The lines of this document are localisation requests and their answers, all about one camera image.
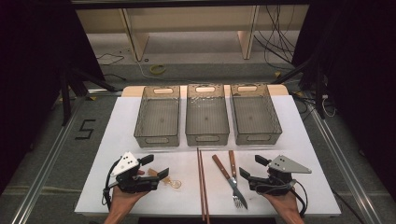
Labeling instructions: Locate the white cable with plug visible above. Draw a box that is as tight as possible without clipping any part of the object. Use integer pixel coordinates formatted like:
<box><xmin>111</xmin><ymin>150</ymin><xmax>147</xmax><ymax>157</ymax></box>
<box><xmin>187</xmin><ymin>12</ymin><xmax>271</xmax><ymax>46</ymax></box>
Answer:
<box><xmin>321</xmin><ymin>94</ymin><xmax>338</xmax><ymax>119</ymax></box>

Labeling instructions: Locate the wooden-handled fork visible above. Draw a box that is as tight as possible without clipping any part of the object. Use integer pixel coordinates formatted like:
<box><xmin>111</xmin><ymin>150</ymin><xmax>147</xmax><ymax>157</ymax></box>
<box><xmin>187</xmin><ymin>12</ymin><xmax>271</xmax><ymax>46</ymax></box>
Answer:
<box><xmin>228</xmin><ymin>149</ymin><xmax>246</xmax><ymax>209</ymax></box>

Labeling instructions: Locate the brown wooden chopstick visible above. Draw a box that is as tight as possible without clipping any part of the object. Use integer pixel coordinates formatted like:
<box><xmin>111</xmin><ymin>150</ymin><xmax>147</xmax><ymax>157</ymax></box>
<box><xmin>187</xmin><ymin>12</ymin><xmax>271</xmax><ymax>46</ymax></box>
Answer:
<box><xmin>196</xmin><ymin>147</ymin><xmax>206</xmax><ymax>222</ymax></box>
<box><xmin>199</xmin><ymin>149</ymin><xmax>211</xmax><ymax>224</ymax></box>

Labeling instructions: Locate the grey translucent plastic bin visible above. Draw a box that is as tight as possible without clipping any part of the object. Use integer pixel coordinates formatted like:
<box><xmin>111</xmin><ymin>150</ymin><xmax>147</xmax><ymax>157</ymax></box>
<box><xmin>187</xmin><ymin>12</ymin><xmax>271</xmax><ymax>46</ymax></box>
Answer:
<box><xmin>229</xmin><ymin>82</ymin><xmax>283</xmax><ymax>146</ymax></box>
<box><xmin>185</xmin><ymin>83</ymin><xmax>231</xmax><ymax>147</ymax></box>
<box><xmin>134</xmin><ymin>85</ymin><xmax>181</xmax><ymax>148</ymax></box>

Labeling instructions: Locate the yellow tape roll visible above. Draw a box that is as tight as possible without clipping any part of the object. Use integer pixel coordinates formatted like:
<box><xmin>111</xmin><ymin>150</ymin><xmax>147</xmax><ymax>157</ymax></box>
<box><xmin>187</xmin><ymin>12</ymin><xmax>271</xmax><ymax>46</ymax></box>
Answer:
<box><xmin>149</xmin><ymin>63</ymin><xmax>167</xmax><ymax>76</ymax></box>

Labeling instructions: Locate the thin black floor cable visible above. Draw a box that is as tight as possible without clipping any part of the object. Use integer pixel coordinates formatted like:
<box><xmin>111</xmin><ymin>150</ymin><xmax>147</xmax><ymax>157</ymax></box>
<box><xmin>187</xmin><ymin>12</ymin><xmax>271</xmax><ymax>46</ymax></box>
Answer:
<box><xmin>96</xmin><ymin>52</ymin><xmax>126</xmax><ymax>66</ymax></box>

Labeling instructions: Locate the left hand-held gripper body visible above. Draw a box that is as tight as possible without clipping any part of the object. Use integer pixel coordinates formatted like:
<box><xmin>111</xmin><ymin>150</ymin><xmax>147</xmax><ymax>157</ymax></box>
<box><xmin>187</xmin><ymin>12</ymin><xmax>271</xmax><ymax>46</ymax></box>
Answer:
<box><xmin>111</xmin><ymin>151</ymin><xmax>160</xmax><ymax>194</ymax></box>

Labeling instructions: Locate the white table sheet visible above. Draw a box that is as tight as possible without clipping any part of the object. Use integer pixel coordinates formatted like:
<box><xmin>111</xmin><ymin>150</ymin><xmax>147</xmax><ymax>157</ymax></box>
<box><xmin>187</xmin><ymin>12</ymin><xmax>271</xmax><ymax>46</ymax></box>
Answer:
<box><xmin>74</xmin><ymin>94</ymin><xmax>342</xmax><ymax>217</ymax></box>

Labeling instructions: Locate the person's right hand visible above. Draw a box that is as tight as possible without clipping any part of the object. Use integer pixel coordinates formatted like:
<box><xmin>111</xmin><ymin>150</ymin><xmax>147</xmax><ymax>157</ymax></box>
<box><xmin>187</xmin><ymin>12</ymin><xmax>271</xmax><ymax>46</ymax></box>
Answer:
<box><xmin>262</xmin><ymin>189</ymin><xmax>302</xmax><ymax>216</ymax></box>

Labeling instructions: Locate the black curtain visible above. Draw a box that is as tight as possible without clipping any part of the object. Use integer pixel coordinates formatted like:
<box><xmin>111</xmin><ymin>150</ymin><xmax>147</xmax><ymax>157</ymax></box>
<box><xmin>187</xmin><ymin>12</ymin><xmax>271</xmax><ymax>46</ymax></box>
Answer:
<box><xmin>0</xmin><ymin>0</ymin><xmax>106</xmax><ymax>195</ymax></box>
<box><xmin>291</xmin><ymin>0</ymin><xmax>396</xmax><ymax>195</ymax></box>

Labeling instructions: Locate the bundle of black cables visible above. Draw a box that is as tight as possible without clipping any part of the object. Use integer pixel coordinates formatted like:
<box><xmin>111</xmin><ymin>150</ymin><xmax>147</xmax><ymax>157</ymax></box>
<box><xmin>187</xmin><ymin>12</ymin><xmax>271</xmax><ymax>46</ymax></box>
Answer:
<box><xmin>252</xmin><ymin>4</ymin><xmax>297</xmax><ymax>67</ymax></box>

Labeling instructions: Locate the light wooden shelf unit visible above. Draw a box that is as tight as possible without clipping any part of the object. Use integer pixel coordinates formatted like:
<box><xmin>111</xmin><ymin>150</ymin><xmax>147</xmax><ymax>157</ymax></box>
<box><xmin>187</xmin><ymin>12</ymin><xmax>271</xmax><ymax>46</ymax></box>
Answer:
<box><xmin>76</xmin><ymin>4</ymin><xmax>310</xmax><ymax>63</ymax></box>

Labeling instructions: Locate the aluminium floor rail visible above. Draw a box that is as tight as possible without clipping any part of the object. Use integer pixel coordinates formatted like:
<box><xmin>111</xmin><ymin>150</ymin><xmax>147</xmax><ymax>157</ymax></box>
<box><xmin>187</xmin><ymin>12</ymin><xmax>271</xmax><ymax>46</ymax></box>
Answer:
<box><xmin>10</xmin><ymin>96</ymin><xmax>87</xmax><ymax>224</ymax></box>
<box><xmin>305</xmin><ymin>99</ymin><xmax>383</xmax><ymax>224</ymax></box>

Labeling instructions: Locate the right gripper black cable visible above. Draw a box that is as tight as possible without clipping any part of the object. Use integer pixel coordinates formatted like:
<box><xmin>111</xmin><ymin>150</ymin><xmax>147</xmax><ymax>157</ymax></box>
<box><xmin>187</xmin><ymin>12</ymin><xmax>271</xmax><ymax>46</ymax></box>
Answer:
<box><xmin>255</xmin><ymin>178</ymin><xmax>309</xmax><ymax>217</ymax></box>

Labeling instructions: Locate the person's left hand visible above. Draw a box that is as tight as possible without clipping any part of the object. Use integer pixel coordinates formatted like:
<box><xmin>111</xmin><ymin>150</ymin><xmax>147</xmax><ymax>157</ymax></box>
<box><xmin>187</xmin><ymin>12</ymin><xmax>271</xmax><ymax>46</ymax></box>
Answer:
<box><xmin>108</xmin><ymin>187</ymin><xmax>149</xmax><ymax>215</ymax></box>

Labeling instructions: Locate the white floor cable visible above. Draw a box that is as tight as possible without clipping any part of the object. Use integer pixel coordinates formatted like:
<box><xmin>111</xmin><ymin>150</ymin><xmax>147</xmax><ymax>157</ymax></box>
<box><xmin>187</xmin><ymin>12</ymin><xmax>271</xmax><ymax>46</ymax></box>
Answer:
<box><xmin>134</xmin><ymin>59</ymin><xmax>188</xmax><ymax>84</ymax></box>

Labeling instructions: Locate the wooden-handled table knife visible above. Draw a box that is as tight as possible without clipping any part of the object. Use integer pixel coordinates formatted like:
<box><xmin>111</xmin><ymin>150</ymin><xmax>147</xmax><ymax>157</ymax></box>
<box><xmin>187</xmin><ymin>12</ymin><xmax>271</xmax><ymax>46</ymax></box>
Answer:
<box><xmin>212</xmin><ymin>154</ymin><xmax>248</xmax><ymax>210</ymax></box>

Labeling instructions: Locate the black metal stand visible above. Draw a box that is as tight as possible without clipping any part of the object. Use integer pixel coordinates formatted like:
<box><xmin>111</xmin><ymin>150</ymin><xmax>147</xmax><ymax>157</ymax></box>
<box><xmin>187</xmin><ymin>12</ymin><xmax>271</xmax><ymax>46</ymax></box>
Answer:
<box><xmin>60</xmin><ymin>66</ymin><xmax>119</xmax><ymax>126</ymax></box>
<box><xmin>272</xmin><ymin>59</ymin><xmax>329</xmax><ymax>119</ymax></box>

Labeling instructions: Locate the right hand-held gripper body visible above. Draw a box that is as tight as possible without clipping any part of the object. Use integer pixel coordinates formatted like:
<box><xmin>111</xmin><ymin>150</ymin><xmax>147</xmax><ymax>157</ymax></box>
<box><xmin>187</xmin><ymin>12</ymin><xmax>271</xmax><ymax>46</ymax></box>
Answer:
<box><xmin>248</xmin><ymin>154</ymin><xmax>313</xmax><ymax>196</ymax></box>

